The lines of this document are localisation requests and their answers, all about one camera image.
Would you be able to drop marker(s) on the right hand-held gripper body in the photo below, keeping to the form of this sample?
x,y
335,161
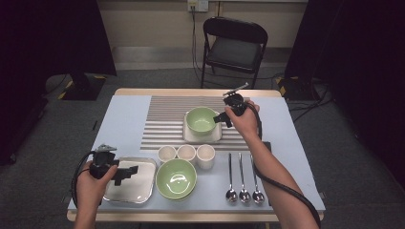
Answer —
x,y
235,102

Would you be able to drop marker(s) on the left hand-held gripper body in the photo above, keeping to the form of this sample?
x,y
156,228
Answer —
x,y
102,161

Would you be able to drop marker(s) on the green bowl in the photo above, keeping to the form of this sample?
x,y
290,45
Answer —
x,y
200,120
176,178

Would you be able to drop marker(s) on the square white plate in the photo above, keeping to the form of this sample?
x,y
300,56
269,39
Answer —
x,y
140,191
203,139

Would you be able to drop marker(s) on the row of black chopsticks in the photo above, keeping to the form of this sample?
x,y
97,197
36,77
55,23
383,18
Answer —
x,y
267,145

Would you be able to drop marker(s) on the long metal spoon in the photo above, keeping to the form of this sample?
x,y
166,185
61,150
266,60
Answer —
x,y
244,195
258,196
231,195

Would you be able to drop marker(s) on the person's right hand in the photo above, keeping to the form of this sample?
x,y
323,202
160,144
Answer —
x,y
246,124

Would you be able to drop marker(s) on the person's left hand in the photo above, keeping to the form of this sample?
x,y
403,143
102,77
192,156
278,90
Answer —
x,y
90,191

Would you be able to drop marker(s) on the small black floor object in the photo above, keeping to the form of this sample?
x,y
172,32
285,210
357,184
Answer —
x,y
94,125

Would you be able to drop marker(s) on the white ceramic cup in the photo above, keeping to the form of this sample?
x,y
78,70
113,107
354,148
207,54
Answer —
x,y
186,152
205,157
166,152

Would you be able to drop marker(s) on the light blue table mat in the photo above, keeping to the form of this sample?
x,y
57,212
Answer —
x,y
127,127

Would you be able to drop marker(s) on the black folding chair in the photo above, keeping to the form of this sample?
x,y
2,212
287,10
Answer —
x,y
235,52

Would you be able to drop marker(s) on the striped placemat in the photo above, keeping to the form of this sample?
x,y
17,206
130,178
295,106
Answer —
x,y
165,127

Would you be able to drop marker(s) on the black stand base striped tape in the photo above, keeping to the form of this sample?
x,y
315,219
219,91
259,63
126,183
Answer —
x,y
82,89
296,90

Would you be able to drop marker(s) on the black curtain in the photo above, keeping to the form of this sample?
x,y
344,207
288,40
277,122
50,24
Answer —
x,y
47,31
366,63

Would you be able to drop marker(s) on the white wall outlet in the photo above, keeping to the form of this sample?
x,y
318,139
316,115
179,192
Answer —
x,y
198,4

